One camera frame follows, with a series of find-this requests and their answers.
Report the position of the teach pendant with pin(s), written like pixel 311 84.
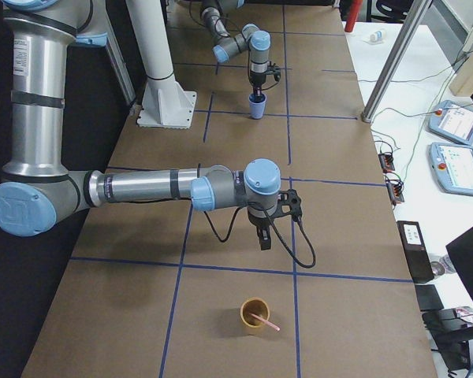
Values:
pixel 453 122
pixel 452 166

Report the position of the wooden cup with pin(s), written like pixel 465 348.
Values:
pixel 251 308

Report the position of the blue ribbed cup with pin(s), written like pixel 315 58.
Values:
pixel 257 105

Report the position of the pink chopstick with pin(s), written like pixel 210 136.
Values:
pixel 266 322

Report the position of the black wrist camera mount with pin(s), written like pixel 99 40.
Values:
pixel 289 204
pixel 275 71

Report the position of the near teach pendant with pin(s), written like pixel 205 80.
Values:
pixel 452 166

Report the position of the far teach pendant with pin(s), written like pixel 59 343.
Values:
pixel 453 122

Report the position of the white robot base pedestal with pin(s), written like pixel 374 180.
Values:
pixel 165 103

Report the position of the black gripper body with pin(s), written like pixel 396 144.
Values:
pixel 257 79
pixel 258 223

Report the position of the white bottle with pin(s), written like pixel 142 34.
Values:
pixel 377 36

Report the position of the black flat device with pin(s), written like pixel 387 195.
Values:
pixel 428 298

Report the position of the black connector block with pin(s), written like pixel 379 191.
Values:
pixel 395 191
pixel 386 162

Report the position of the red cylinder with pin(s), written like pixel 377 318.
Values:
pixel 353 14

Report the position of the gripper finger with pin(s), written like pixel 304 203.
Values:
pixel 263 234
pixel 256 93

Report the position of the aluminium frame post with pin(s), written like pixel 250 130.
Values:
pixel 405 36

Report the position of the right black connector block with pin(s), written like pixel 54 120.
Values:
pixel 386 162

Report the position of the left black connector block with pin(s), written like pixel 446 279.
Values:
pixel 395 191

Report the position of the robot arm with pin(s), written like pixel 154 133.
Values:
pixel 251 39
pixel 95 126

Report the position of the black box with white label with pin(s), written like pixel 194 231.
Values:
pixel 415 251

